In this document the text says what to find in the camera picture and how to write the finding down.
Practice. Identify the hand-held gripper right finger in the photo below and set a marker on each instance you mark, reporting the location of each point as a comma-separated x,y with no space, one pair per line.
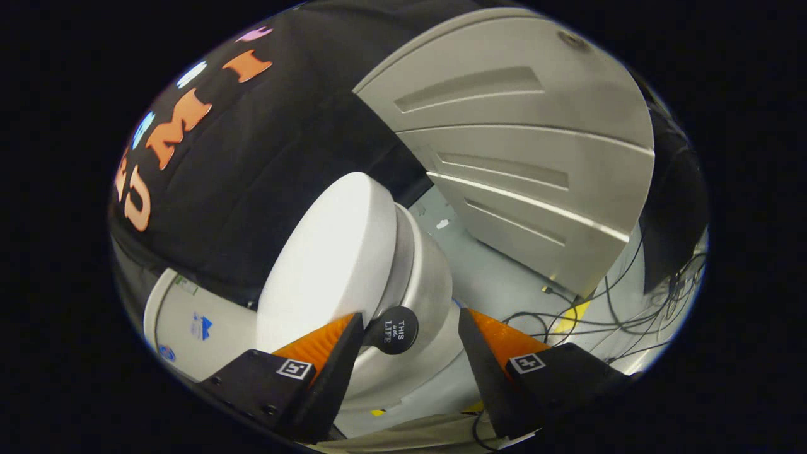
492,384

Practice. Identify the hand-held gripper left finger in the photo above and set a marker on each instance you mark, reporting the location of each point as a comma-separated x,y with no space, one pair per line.
331,384

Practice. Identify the white toilet lid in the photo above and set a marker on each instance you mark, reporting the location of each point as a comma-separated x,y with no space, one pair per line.
328,258

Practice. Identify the round black lid knob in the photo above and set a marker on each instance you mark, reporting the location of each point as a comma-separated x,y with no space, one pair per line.
392,331

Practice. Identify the white toilet tank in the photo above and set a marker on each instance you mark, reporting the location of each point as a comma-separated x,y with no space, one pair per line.
189,328

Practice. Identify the yellow floor tape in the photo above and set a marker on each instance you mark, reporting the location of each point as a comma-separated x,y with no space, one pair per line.
572,317

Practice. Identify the black backdrop cloth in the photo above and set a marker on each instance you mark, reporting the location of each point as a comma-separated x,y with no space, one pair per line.
252,176

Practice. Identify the white drawer cabinet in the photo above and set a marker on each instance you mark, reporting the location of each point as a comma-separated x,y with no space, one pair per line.
523,145

